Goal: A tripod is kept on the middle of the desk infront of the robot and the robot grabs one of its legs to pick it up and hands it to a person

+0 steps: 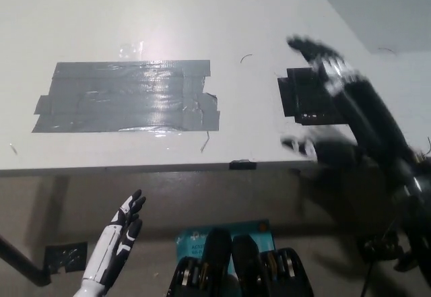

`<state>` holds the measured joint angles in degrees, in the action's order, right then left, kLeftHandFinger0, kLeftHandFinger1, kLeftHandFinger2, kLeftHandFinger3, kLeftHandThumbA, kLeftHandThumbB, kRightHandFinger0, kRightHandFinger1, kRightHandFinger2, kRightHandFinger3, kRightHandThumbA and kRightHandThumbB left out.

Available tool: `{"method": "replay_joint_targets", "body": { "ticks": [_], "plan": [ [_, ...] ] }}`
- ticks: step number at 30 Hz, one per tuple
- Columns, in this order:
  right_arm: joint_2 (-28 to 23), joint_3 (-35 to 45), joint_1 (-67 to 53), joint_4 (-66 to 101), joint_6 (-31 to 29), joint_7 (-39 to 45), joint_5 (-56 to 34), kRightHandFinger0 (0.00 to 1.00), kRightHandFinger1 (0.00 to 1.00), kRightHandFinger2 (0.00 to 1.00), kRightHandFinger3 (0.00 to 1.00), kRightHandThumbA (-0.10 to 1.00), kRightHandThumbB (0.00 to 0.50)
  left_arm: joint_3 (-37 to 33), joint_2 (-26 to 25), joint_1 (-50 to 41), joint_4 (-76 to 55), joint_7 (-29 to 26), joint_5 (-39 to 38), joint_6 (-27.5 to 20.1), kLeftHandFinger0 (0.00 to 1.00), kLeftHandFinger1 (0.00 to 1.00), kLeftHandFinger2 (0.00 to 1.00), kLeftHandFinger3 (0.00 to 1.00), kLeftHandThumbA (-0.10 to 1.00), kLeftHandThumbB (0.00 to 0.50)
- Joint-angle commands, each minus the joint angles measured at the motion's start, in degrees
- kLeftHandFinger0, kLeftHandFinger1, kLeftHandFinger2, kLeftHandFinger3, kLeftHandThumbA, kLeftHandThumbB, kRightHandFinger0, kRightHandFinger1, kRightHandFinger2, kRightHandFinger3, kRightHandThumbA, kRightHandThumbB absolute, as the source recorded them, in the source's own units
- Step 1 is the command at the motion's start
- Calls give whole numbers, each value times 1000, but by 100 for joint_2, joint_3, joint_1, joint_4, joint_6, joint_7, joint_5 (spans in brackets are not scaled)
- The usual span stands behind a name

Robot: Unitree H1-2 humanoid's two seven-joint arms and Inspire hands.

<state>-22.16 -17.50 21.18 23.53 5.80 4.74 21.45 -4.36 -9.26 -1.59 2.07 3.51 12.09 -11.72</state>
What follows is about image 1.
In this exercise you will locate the clear tape piece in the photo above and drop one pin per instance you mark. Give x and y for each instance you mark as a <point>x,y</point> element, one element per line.
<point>131,49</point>

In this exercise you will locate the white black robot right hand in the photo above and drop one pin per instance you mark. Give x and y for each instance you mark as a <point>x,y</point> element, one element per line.
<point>370,115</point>

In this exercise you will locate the large black tape patch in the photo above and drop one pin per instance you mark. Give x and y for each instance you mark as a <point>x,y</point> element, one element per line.
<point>303,98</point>

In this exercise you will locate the teal cardboard router box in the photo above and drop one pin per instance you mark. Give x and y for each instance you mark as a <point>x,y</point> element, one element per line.
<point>190,244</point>

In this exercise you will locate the crinkled black floor tape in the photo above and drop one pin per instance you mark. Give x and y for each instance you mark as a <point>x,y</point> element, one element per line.
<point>65,256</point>

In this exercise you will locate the grey duct tape patch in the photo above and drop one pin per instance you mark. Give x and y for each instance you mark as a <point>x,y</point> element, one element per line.
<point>118,98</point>

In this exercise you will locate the black metal table leg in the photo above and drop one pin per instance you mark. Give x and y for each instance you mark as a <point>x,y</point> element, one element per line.
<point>20,261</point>

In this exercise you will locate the black stand base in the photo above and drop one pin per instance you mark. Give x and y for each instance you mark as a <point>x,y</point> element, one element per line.
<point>384,248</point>

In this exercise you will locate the small black tape strip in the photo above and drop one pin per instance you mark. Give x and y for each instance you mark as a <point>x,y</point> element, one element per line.
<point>242,164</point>

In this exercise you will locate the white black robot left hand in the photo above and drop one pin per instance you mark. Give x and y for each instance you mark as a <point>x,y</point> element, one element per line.
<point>114,243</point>

